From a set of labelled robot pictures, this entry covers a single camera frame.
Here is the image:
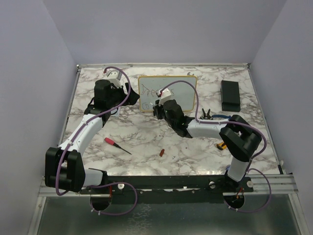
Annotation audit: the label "yellow black utility knife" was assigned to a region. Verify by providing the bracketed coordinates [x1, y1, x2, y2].
[216, 142, 227, 150]

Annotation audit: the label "black handled pliers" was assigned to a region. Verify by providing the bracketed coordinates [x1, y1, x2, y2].
[200, 108, 212, 120]

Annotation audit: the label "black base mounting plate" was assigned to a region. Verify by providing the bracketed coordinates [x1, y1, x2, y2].
[79, 175, 255, 204]

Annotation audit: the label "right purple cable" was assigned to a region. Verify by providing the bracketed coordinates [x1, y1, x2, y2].
[160, 80, 272, 213]

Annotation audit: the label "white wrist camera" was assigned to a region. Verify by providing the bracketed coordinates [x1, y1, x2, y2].
[106, 70, 122, 88]
[157, 88, 172, 105]

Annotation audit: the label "small white grey eraser pad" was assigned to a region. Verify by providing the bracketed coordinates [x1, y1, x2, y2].
[111, 107, 120, 117]

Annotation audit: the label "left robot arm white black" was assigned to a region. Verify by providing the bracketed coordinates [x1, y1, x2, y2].
[45, 79, 139, 193]

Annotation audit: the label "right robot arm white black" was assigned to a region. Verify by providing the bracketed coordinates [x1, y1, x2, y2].
[153, 99, 262, 191]

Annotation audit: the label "aluminium table frame rail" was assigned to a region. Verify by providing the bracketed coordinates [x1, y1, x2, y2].
[33, 65, 303, 235]

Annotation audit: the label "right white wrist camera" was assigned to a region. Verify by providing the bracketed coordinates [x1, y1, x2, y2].
[157, 88, 172, 105]

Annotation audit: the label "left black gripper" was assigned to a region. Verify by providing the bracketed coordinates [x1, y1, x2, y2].
[107, 82, 140, 108]

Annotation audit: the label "blue handled pliers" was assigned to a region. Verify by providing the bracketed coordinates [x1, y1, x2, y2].
[211, 115, 231, 119]

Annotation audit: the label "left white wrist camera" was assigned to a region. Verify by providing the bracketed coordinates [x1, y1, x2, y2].
[106, 70, 122, 88]

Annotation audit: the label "black rectangular box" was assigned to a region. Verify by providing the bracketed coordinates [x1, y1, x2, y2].
[221, 80, 241, 112]

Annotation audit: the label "red marker cap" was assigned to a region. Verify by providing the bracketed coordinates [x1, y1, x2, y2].
[159, 149, 165, 157]

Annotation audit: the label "yellow framed whiteboard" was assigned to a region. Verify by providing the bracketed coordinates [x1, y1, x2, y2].
[138, 75, 198, 112]

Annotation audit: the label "red handled screwdriver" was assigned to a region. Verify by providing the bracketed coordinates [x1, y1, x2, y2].
[104, 138, 131, 154]

